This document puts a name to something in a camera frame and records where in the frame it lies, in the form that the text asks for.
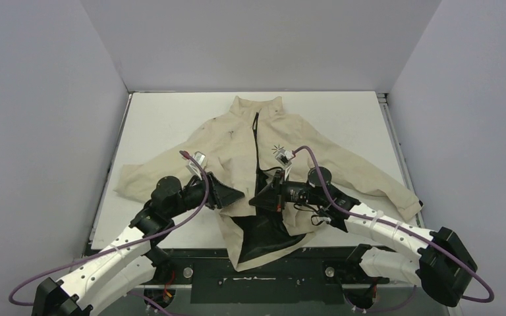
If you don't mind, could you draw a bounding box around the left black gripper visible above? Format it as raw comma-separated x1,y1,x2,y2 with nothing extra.
167,171,244,218

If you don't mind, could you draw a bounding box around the beige zip jacket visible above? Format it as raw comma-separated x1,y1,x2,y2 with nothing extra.
116,97,423,271

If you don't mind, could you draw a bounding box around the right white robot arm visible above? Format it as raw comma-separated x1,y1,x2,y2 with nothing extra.
249,167,478,307

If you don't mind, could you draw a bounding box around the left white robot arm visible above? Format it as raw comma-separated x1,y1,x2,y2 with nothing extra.
32,172,244,315

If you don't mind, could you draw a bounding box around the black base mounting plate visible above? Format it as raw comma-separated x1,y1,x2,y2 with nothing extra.
140,247,389,308

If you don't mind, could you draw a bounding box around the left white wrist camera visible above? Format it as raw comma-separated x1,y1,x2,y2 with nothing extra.
183,151,206,180

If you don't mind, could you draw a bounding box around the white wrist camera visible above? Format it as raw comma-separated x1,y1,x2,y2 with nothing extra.
275,148,294,169
183,151,206,180

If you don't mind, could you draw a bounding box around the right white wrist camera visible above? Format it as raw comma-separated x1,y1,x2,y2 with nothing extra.
275,148,294,169

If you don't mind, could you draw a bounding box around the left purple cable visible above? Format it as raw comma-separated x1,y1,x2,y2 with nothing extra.
8,150,211,316

